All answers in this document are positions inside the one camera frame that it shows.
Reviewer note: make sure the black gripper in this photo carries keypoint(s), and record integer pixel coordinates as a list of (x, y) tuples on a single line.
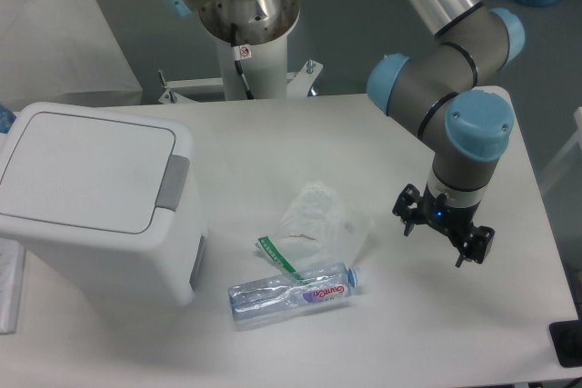
[(472, 242)]

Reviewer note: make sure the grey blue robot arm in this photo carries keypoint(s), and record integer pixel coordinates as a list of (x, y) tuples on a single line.
[(438, 100)]

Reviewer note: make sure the white trash can body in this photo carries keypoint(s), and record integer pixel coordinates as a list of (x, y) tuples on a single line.
[(157, 266)]

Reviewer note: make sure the white trash can lid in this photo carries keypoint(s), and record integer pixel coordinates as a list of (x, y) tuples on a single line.
[(90, 169)]

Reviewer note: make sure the clear crumpled plastic bag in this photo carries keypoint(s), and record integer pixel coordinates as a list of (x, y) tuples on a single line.
[(318, 229)]

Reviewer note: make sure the clear plastic water bottle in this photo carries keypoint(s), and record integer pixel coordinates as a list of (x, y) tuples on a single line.
[(278, 298)]

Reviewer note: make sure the black device at edge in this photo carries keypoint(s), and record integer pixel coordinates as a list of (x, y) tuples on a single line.
[(566, 338)]

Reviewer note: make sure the white cardboard box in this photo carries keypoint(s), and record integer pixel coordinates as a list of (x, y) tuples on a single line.
[(60, 51)]

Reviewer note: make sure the white frame at right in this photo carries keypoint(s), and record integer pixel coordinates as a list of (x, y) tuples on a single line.
[(563, 160)]

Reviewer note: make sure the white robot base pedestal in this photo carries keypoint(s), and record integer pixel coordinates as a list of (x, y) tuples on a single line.
[(251, 42)]

